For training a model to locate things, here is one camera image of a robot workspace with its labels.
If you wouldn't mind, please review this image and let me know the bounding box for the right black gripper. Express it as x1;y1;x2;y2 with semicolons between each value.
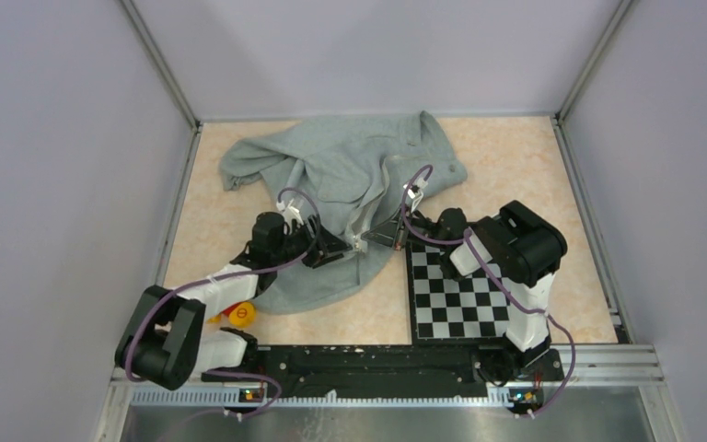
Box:
362;204;449;251

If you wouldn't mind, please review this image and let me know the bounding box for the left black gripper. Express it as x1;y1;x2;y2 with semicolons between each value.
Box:
272;214;352;268

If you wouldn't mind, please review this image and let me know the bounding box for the grey zip-up jacket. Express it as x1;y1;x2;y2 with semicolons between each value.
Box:
218;111;468;315

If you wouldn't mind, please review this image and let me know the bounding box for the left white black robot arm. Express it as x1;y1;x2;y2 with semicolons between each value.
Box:
114;212;351;390

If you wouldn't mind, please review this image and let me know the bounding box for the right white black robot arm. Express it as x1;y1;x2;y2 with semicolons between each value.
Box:
363;201;567;387

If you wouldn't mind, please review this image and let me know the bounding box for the black white checkerboard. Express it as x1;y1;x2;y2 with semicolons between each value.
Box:
405;244;519;345

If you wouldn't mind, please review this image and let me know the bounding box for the red yellow toy button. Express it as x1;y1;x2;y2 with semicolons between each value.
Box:
207;301;257;329

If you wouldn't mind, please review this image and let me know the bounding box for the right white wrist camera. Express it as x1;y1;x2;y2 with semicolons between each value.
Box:
403;178;427;213

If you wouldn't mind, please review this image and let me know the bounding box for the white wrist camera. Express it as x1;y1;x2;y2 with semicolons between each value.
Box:
403;178;427;213
276;198;305;227

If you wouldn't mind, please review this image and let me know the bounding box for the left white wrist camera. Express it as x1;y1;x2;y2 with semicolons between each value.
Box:
276;198;305;227

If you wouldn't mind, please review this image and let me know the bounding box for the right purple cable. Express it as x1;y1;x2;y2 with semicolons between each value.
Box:
400;164;578;417

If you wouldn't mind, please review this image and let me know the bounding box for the purple cable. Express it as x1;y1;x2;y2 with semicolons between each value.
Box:
400;164;578;417
122;187;323;422

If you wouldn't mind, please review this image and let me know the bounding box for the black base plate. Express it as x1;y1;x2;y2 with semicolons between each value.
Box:
201;344;565;401

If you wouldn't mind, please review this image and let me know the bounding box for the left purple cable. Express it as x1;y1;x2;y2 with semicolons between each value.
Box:
122;187;323;422

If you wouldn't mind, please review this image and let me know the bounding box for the aluminium frame rail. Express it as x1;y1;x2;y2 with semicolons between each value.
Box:
95;344;687;441

